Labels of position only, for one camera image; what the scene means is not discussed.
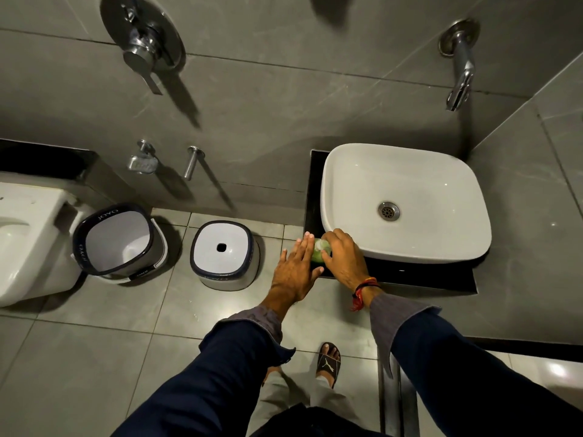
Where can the person's right hand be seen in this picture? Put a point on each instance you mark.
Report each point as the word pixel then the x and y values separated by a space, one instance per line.
pixel 347 261

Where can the person's left hand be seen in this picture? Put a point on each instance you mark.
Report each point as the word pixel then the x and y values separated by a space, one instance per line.
pixel 291 277

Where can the person's left thumb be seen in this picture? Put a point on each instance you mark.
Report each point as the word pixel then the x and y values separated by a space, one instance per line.
pixel 317 273

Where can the person's right fingers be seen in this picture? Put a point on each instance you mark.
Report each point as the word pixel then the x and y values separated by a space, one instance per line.
pixel 330 243

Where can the person's left middle finger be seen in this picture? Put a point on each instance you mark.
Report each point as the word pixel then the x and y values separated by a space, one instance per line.
pixel 304 244

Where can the person's left little finger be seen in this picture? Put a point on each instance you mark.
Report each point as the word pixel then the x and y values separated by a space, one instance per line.
pixel 283 258

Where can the green soap bottle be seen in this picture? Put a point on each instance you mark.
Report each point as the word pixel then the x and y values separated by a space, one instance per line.
pixel 319 250

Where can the person's left forearm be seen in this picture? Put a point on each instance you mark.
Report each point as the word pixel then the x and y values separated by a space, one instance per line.
pixel 214 377

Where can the person's right forearm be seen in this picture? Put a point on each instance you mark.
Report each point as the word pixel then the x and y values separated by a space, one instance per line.
pixel 460 373

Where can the red thread wristband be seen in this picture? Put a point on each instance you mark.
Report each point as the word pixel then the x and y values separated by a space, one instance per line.
pixel 362 291

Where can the white stool with navy rim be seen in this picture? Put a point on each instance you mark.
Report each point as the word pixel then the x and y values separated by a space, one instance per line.
pixel 224 254

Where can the chrome basin drain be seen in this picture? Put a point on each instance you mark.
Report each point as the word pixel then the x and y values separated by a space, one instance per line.
pixel 389 211

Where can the black basin counter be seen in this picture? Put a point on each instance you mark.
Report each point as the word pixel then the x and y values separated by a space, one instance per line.
pixel 396 273

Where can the white ceramic wash basin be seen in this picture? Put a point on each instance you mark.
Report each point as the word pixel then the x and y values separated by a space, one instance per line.
pixel 405 200

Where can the black sandal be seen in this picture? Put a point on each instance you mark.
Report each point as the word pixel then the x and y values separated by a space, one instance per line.
pixel 329 363

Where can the person's legs in grey trousers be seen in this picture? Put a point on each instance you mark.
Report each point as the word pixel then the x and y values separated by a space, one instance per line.
pixel 300 395

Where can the chrome angle valve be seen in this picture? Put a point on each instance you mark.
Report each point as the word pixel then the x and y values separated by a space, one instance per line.
pixel 193 161

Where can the white bucket with navy rim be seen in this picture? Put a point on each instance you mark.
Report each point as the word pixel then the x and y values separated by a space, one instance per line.
pixel 119 241

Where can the chrome shower mixer valve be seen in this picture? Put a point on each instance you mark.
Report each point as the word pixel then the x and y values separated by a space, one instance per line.
pixel 141 36

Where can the chrome wall tap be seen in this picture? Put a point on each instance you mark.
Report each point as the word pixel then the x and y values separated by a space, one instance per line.
pixel 144 160

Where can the chrome wall spout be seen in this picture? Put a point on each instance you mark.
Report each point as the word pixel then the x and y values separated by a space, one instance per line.
pixel 460 63

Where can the white wall-hung toilet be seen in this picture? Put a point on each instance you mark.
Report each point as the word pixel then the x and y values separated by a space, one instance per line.
pixel 32 241

